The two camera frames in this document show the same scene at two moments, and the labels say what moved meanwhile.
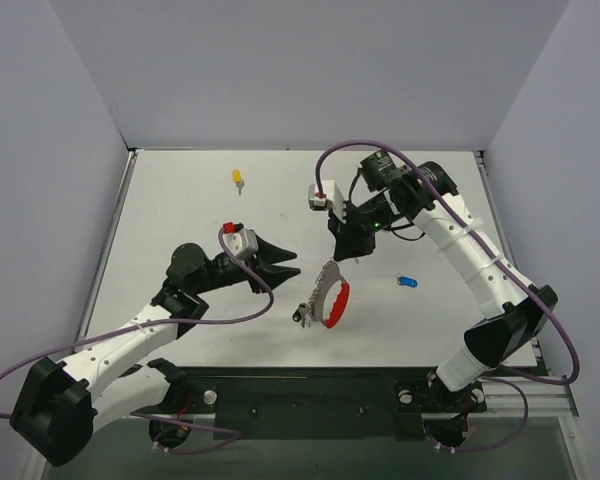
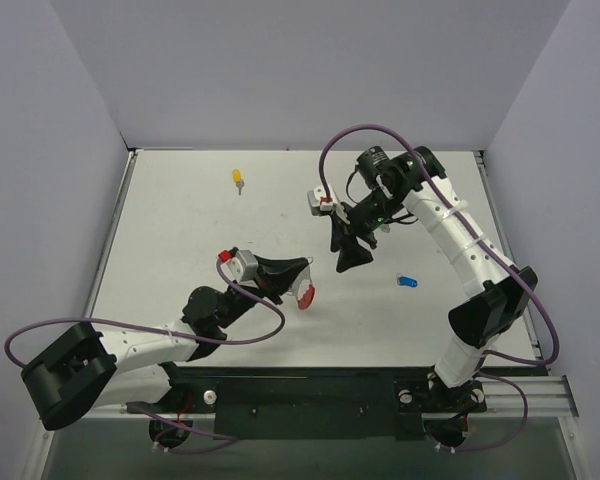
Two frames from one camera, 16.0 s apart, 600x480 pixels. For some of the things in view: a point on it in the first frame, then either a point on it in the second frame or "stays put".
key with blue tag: x=406 y=280 stays put
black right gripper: x=347 y=231 stays put
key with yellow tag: x=238 y=180 stays put
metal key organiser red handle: x=330 y=274 -> x=304 y=287
